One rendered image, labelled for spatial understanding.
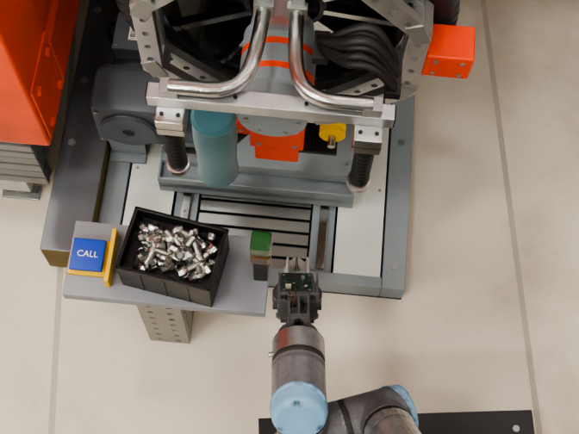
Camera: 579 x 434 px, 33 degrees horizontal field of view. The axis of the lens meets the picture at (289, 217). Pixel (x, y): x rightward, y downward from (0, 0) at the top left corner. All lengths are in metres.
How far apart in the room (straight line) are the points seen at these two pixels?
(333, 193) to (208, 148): 0.60
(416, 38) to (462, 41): 0.12
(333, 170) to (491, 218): 0.49
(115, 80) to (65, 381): 0.76
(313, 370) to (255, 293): 0.51
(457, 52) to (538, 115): 1.04
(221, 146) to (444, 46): 0.47
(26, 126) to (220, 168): 0.41
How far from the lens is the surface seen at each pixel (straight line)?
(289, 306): 1.71
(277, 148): 2.21
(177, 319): 2.33
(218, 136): 1.92
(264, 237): 1.91
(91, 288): 2.12
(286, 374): 1.61
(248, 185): 2.49
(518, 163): 2.79
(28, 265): 2.66
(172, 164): 1.83
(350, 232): 2.55
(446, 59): 1.86
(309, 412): 1.59
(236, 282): 2.10
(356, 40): 1.66
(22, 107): 2.04
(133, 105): 2.34
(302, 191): 2.48
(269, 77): 1.76
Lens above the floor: 2.44
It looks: 68 degrees down
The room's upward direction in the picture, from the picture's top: 4 degrees clockwise
